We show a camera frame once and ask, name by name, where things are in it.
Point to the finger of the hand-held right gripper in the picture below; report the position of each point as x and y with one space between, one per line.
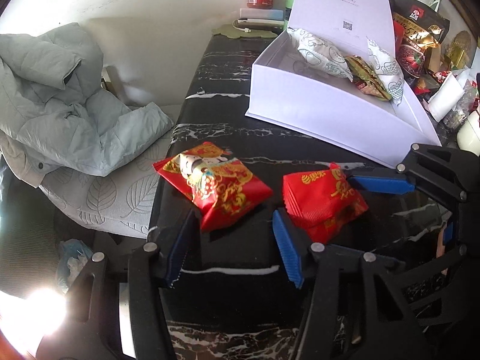
448 232
382 183

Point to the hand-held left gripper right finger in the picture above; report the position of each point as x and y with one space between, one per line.
287 247

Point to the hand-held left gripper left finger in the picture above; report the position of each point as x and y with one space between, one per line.
178 251

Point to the red packet with gold characters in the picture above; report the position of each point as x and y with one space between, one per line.
322 202

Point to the red packet with figure print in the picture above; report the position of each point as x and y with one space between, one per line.
217 187

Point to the white gift box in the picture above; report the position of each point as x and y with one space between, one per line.
337 120

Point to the green gold cereal packet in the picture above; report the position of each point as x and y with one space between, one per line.
369 78

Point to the white printed bread packet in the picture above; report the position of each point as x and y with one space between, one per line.
322 52
390 71

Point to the grey leaf-pattern chair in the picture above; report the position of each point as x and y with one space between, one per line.
112 202

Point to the blue plastic bag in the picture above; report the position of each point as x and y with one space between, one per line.
73 262

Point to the black oat cereal bag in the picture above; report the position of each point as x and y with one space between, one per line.
416 37

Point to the pale green down jacket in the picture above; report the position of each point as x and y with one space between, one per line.
56 120

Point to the stack of white books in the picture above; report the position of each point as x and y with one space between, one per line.
262 18

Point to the green flower-shaped mat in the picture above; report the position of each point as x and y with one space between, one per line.
232 33

